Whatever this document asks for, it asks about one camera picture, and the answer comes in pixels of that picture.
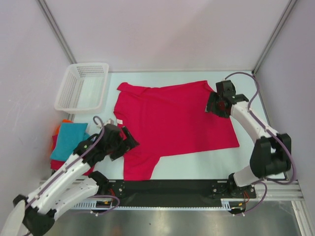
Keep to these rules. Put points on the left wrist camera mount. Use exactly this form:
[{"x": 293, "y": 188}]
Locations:
[{"x": 109, "y": 121}]

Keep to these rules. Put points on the crimson red t shirt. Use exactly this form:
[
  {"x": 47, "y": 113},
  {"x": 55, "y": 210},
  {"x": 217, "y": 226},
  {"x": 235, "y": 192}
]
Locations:
[{"x": 169, "y": 121}]

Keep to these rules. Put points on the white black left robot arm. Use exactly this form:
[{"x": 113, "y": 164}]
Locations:
[{"x": 53, "y": 198}]

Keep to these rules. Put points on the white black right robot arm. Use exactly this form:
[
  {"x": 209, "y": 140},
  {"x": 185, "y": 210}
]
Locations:
[{"x": 271, "y": 154}]

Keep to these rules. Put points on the red folded t shirt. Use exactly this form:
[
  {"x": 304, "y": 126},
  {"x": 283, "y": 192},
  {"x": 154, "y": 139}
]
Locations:
[{"x": 56, "y": 164}]

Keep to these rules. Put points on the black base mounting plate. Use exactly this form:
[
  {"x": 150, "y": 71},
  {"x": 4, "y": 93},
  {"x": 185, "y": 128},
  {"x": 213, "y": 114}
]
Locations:
[{"x": 177, "y": 193}]

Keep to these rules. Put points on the white slotted cable duct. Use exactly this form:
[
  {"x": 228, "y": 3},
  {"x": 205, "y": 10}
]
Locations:
[{"x": 103, "y": 205}]

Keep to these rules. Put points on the teal folded t shirt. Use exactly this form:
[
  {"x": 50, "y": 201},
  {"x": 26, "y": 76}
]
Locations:
[{"x": 69, "y": 136}]

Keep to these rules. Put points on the aluminium frame rail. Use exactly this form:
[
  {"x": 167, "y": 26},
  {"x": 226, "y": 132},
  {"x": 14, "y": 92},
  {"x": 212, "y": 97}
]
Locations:
[{"x": 275, "y": 192}]

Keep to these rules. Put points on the white perforated plastic basket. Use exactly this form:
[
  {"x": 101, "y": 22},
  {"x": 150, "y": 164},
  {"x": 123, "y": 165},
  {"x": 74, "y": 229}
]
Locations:
[{"x": 83, "y": 88}]

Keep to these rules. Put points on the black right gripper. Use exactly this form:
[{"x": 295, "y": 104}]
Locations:
[{"x": 213, "y": 98}]

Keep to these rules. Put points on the orange folded t shirt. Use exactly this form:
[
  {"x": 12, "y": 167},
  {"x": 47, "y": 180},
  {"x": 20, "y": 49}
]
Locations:
[{"x": 56, "y": 132}]

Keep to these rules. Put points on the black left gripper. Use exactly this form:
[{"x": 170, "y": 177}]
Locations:
[{"x": 132, "y": 143}]

